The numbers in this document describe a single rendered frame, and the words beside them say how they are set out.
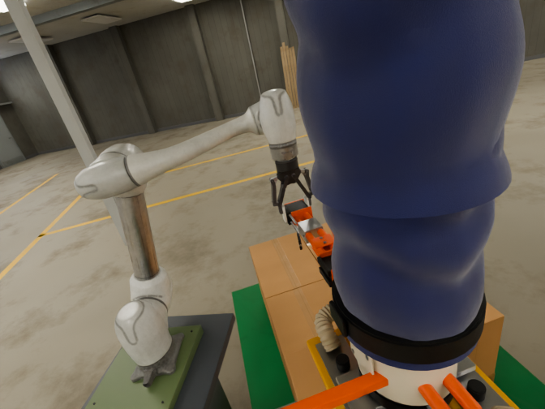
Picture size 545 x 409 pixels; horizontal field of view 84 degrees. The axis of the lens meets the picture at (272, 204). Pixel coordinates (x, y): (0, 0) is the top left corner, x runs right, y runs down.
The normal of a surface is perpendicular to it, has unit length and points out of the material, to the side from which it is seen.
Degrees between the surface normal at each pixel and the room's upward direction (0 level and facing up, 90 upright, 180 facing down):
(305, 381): 0
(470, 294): 76
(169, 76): 90
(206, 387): 0
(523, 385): 0
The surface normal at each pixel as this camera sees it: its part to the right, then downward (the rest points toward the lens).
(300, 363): -0.20, -0.88
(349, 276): -0.87, 0.18
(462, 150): 0.30, 0.52
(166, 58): -0.13, 0.46
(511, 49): 0.37, 0.26
